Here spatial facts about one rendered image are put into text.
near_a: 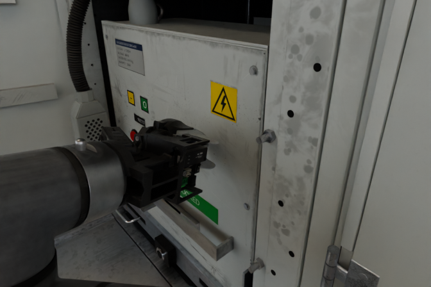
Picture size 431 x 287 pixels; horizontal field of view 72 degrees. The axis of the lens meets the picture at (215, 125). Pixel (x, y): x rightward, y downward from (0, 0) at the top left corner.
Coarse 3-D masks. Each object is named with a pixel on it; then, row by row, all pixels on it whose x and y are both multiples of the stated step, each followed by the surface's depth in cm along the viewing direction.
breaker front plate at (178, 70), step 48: (144, 48) 57; (192, 48) 46; (240, 48) 38; (144, 96) 62; (192, 96) 49; (240, 96) 41; (240, 144) 43; (240, 192) 46; (192, 240) 63; (240, 240) 50
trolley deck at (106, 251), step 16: (112, 224) 85; (80, 240) 80; (96, 240) 80; (112, 240) 80; (128, 240) 80; (64, 256) 75; (80, 256) 75; (96, 256) 75; (112, 256) 75; (128, 256) 75; (144, 256) 75; (64, 272) 71; (80, 272) 71; (96, 272) 71; (112, 272) 71; (128, 272) 71; (144, 272) 71
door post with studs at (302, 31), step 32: (288, 0) 27; (320, 0) 24; (288, 32) 27; (320, 32) 25; (288, 64) 28; (320, 64) 26; (288, 96) 29; (320, 96) 27; (288, 128) 30; (288, 160) 32; (288, 192) 33; (288, 224) 34; (256, 256) 41; (288, 256) 36
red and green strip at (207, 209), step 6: (186, 192) 60; (192, 198) 58; (198, 198) 57; (192, 204) 59; (198, 204) 57; (204, 204) 56; (210, 204) 54; (204, 210) 56; (210, 210) 54; (216, 210) 53; (210, 216) 55; (216, 216) 53; (216, 222) 54
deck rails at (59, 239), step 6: (108, 216) 88; (90, 222) 85; (96, 222) 85; (102, 222) 85; (78, 228) 83; (84, 228) 83; (90, 228) 83; (60, 234) 81; (66, 234) 81; (72, 234) 81; (78, 234) 81; (54, 240) 79; (60, 240) 79; (66, 240) 79
